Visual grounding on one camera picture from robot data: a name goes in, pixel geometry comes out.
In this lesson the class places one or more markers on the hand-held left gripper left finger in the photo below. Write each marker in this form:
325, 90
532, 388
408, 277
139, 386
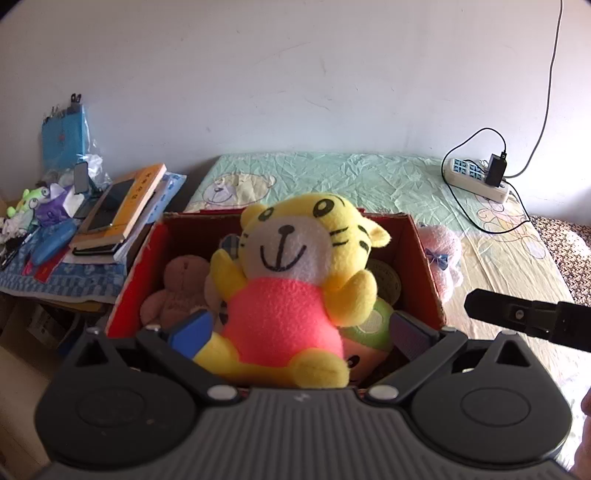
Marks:
191, 332

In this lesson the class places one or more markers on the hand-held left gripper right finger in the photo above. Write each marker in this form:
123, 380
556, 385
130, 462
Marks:
411, 334

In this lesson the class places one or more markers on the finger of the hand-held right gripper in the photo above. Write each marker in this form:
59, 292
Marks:
498, 309

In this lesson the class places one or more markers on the red cardboard box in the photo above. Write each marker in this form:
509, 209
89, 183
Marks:
418, 263

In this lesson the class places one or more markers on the yellow tiger plush toy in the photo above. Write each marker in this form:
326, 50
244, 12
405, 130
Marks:
277, 314

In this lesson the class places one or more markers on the white bunny plush toy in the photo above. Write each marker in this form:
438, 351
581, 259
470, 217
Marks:
228, 247

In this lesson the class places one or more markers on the person's right forearm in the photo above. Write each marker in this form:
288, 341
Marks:
585, 429

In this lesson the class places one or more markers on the green capped plush toy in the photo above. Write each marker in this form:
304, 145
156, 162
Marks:
369, 323

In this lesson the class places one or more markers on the pink plush toy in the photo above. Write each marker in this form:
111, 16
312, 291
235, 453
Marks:
178, 290

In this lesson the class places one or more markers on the brown tape roll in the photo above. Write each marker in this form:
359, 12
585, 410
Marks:
385, 279

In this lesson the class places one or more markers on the pale pink plush blue bow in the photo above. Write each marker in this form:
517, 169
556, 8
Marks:
445, 244

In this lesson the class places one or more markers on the black notebook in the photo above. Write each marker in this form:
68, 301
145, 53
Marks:
94, 249

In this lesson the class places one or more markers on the black charger adapter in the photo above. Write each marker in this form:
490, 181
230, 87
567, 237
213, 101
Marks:
495, 171

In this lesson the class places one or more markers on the white power strip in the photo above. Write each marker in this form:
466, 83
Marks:
464, 168

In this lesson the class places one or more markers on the yellow book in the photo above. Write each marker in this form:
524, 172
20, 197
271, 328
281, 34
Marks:
134, 198

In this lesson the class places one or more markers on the smartphone with dark screen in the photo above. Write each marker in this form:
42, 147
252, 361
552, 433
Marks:
108, 205

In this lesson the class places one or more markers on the red card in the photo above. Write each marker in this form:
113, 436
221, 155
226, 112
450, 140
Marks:
48, 270

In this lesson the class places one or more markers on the blue pencil case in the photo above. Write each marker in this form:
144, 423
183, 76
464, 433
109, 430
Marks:
53, 242

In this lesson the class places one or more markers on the green bear-printed bed sheet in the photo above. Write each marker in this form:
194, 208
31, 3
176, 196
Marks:
346, 180

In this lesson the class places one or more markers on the purple tissue pack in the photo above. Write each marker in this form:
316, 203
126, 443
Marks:
53, 210

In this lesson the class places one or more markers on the upright black phone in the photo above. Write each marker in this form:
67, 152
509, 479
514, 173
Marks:
81, 177

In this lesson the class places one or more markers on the clear plastic bag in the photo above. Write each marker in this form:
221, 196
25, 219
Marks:
97, 166

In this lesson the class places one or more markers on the black pen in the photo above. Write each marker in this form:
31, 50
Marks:
11, 258

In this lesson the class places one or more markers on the green frog plush toy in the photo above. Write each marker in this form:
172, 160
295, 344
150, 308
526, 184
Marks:
27, 198

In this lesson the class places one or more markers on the blue hanging bag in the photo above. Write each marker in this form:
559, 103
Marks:
62, 138

